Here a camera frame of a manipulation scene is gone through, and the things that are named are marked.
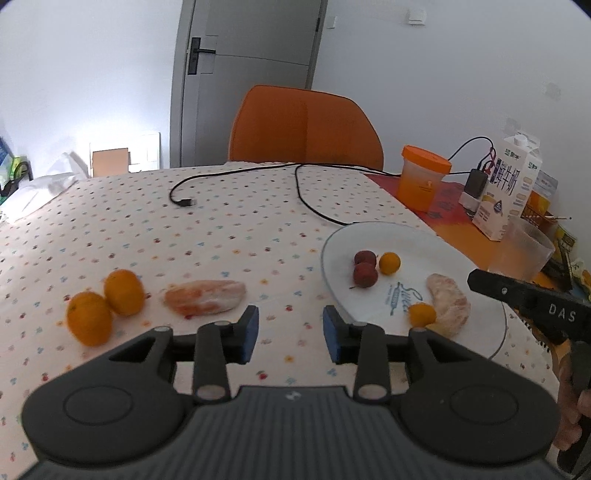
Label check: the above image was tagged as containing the person's right hand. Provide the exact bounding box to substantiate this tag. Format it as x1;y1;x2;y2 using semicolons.
553;356;589;452

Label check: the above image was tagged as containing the black door handle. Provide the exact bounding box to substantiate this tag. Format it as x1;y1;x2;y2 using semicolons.
188;37;217;76

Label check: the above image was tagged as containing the black metal rack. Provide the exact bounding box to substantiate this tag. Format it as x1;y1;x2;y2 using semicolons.
0;157;34;200

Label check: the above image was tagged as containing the shiny pink pomelo piece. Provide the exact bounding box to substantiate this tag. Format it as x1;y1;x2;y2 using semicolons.
162;279;247;317

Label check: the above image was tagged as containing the white plastic bag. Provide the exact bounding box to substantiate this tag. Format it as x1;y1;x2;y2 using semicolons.
59;151;92;180

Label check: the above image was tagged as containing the large orange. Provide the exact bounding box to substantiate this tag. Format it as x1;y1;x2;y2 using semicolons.
103;269;146;318
66;291;113;348

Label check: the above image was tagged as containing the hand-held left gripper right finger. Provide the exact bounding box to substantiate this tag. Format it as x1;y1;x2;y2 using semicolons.
322;305;477;403

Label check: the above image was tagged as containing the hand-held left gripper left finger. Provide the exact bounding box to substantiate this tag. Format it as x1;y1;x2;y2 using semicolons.
108;305;260;403

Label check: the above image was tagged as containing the pile of dark small items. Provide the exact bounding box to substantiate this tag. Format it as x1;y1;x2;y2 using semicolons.
545;216;591;297

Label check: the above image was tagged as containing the clear plastic cup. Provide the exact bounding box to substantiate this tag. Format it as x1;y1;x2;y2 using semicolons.
488;216;556;283

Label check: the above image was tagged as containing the white soft bag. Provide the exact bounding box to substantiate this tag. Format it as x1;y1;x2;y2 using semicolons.
0;172;78;223

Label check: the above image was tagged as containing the floral dotted tablecloth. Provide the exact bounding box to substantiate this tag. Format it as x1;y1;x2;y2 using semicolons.
0;161;561;464

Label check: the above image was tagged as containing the black power adapter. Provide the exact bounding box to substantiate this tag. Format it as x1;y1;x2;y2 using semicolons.
462;168;489;197

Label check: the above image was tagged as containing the black usb cable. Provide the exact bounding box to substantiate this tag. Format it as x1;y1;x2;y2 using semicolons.
169;161;402;228

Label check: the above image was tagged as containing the orange lidded plastic container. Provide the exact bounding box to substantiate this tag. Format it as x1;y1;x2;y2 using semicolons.
399;145;452;213

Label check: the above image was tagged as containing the thin black charger cable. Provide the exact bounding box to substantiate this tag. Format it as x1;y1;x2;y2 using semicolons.
443;136;498;175

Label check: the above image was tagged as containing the orange red table mat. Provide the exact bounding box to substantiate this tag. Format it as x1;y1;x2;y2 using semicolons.
365;172;511;271

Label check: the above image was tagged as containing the peeled pale pomelo segment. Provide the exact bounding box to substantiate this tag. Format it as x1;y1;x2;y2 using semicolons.
425;272;472;338

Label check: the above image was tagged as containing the white milk carton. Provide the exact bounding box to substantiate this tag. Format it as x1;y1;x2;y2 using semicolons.
471;132;544;242

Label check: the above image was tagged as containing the white ceramic bowl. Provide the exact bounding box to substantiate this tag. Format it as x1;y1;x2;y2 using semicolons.
321;222;509;361

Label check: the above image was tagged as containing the orange chair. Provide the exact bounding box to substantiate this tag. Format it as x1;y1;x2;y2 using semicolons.
226;85;385;172

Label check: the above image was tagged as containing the brown cardboard sheet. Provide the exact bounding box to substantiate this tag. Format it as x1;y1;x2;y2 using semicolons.
91;147;130;177

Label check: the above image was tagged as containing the grey door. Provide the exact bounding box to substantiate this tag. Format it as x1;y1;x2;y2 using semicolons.
169;0;329;168

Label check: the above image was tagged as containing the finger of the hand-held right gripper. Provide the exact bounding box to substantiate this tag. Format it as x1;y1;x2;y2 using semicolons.
467;268;532;309

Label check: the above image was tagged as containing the white framed board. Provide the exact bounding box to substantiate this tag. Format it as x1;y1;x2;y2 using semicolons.
89;132;162;177

